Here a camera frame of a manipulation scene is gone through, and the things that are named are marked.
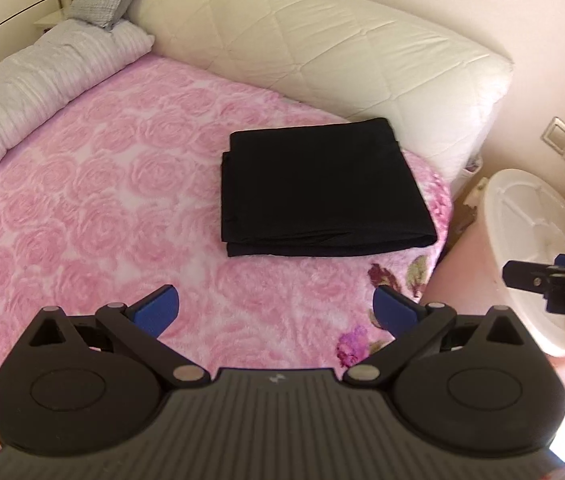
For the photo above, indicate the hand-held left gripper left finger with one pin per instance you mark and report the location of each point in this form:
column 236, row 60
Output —
column 157, row 310

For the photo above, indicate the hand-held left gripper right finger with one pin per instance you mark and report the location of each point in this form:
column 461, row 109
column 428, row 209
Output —
column 392, row 310

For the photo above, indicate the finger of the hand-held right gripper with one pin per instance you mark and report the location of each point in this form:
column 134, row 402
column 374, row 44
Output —
column 525, row 276

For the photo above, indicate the black pants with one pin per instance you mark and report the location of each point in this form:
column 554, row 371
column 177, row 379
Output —
column 312, row 185

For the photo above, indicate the pink rose pattern blanket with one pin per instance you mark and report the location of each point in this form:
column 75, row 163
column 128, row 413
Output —
column 112, row 200

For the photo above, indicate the white striped duvet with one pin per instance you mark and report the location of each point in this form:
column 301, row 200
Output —
column 37, row 85

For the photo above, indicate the white wall switch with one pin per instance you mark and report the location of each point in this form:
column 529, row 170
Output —
column 560, row 134

